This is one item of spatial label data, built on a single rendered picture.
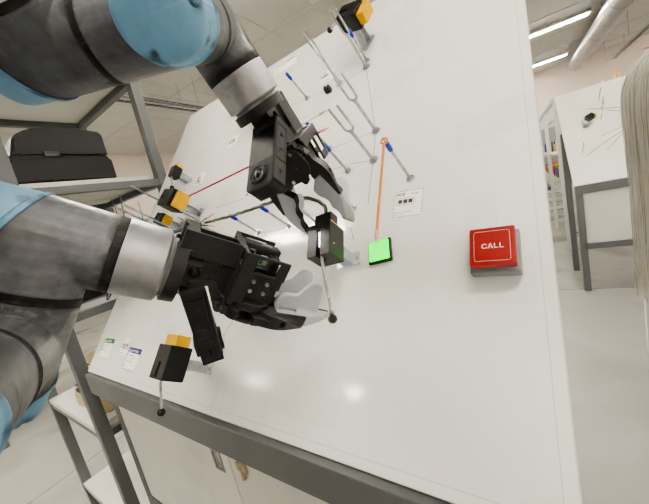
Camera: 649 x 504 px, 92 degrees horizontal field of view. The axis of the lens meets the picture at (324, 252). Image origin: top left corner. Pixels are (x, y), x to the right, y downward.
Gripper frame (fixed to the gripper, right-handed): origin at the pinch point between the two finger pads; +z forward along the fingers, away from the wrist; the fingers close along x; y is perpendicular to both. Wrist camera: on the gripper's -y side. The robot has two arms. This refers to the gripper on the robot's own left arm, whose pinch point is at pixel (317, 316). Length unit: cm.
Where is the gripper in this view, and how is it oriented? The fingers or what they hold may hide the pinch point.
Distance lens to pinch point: 44.2
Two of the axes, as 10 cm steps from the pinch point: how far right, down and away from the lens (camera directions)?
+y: 4.2, -8.8, -2.1
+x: -3.9, -3.8, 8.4
